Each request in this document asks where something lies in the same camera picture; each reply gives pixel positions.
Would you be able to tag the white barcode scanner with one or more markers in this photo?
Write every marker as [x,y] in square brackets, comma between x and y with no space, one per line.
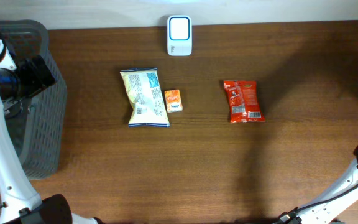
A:
[179,35]

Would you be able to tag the red snack bag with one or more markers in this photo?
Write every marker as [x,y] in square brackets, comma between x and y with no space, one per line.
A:
[243,102]

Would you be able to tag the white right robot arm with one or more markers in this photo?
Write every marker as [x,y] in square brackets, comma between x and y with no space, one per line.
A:
[332,202]

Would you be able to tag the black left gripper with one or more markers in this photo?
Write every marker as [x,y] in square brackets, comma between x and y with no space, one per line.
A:
[38,76]

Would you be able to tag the grey plastic basket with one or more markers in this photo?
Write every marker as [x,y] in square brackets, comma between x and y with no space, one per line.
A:
[35,124]

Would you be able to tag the yellow snack bag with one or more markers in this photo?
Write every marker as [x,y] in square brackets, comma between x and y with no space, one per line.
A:
[145,96]

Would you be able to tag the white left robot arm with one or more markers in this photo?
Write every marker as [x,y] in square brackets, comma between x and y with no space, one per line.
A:
[19,201]

